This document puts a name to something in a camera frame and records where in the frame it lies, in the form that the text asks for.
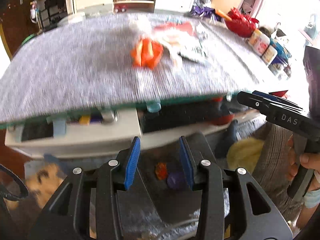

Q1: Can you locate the purple plastic bowl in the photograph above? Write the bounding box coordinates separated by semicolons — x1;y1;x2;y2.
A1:
167;172;187;190

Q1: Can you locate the orange paper piece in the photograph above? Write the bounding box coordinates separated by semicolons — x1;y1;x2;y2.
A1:
130;37;164;69

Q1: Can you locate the red pink tube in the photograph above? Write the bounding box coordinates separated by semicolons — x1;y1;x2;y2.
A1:
152;22;194;36

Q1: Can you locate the dark trash bin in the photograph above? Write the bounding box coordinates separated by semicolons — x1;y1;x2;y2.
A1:
116;132;227;225

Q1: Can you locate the person right hand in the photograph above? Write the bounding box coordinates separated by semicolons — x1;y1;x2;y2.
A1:
286;136;319;191

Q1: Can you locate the chrome table leg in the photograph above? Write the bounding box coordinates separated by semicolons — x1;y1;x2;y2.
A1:
100;109;118;125

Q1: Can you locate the grey woven table cloth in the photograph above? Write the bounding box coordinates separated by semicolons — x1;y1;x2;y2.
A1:
1;13;280;127

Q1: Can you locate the purple bag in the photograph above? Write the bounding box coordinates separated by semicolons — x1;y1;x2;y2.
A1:
190;6;222;22

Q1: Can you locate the beige TV cabinet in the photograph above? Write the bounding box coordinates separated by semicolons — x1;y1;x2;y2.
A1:
73;0;195;15

